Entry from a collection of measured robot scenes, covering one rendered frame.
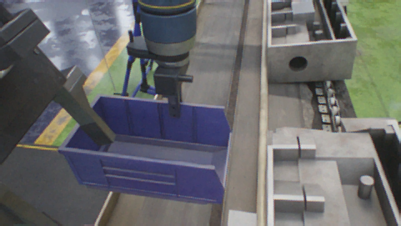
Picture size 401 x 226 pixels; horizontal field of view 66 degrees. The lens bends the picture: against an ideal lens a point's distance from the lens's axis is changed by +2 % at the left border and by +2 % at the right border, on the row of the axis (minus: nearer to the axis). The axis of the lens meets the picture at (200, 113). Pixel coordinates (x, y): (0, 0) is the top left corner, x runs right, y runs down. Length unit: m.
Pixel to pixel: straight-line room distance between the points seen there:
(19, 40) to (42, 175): 1.54
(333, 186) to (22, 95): 0.76
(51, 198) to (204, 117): 1.09
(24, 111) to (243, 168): 0.88
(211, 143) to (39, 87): 0.53
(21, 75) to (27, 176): 1.49
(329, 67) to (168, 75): 1.01
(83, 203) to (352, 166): 1.16
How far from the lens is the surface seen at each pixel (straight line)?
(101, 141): 0.42
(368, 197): 0.96
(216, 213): 1.00
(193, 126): 0.76
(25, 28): 0.27
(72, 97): 0.38
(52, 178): 1.74
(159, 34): 0.58
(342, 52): 1.47
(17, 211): 0.33
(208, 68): 1.60
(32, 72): 0.35
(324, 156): 0.94
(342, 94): 1.51
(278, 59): 1.45
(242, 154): 1.15
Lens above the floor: 1.60
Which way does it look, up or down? 41 degrees down
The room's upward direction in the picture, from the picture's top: straight up
